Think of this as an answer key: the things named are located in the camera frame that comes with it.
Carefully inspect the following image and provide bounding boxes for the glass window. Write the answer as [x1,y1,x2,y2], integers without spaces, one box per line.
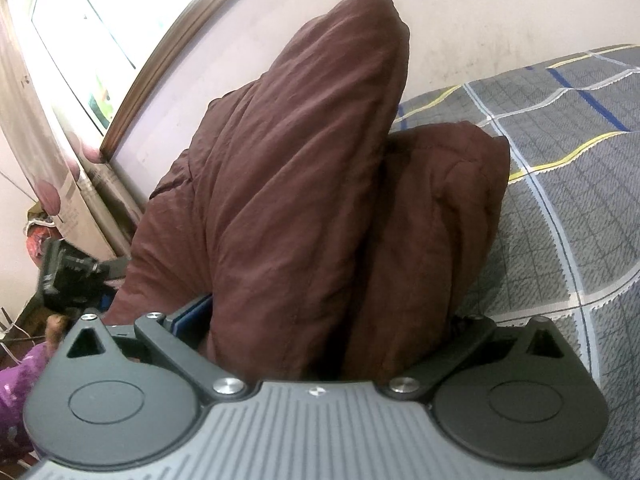
[30,0,217,137]

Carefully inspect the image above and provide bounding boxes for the brown quilted blanket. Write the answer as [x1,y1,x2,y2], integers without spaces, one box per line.
[106,0,512,383]

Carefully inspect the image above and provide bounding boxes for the grey plaid bedsheet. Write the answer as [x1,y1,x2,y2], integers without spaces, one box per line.
[392,44,640,480]

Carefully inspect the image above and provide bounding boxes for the pink dotted curtain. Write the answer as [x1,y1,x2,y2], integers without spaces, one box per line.
[0,0,85,241]

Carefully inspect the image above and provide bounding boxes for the person's left hand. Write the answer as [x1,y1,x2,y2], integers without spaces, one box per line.
[45,313,72,345]

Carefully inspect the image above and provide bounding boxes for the red floral bag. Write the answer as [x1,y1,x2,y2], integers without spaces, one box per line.
[22,202,57,275]

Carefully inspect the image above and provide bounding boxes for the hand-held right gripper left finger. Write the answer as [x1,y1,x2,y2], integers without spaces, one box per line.
[60,294,246,403]

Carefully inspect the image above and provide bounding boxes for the wooden window frame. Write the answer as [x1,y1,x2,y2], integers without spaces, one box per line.
[99,0,282,166]

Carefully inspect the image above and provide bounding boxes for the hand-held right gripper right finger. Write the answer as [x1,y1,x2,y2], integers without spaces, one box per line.
[377,312,576,402]

